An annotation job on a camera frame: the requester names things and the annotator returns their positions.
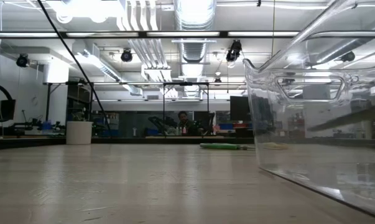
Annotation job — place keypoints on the black aluminium table frame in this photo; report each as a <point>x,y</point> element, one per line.
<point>143,140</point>

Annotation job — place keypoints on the black background monitor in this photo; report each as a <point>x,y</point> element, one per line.
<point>3,110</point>

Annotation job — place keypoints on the large black background screen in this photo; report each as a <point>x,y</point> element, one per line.
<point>238,109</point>

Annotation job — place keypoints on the small green plant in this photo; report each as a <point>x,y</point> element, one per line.
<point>80,115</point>

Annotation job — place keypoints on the black background workstation frame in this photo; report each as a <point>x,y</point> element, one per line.
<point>163,109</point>

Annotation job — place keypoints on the black ceiling spotlight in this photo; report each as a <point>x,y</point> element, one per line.
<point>234,51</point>
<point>126,56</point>
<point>22,60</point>
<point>347,56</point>

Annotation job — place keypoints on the black background robot arm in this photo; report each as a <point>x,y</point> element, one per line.
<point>159,123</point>

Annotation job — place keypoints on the clear plastic bin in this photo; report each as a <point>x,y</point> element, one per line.
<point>299,186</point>

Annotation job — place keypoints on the person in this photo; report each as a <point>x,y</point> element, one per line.
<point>184,123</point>

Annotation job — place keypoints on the white plant pot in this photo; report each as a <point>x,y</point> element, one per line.
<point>79,133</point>

